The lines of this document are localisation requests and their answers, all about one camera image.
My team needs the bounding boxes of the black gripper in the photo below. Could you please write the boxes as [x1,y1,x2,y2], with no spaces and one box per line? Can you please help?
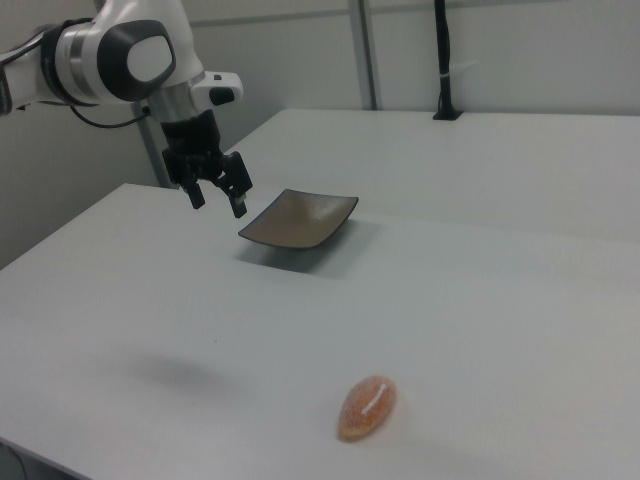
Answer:
[160,110,253,219]

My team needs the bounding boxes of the orange sugared bread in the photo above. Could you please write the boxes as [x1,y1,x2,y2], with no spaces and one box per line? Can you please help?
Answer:
[335,374,400,442]

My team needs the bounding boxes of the square brown ceramic plate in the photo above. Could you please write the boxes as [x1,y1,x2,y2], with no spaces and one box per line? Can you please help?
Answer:
[237,188,360,250]

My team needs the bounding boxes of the black table clamp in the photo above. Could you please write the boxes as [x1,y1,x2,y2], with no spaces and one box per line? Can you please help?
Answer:
[431,0,465,122]

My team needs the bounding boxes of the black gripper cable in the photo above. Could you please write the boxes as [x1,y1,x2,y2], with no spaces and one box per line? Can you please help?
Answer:
[64,99,154,129]

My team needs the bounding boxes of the white cable tie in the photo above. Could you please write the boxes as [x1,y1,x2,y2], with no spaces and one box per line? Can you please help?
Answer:
[438,60,479,80]

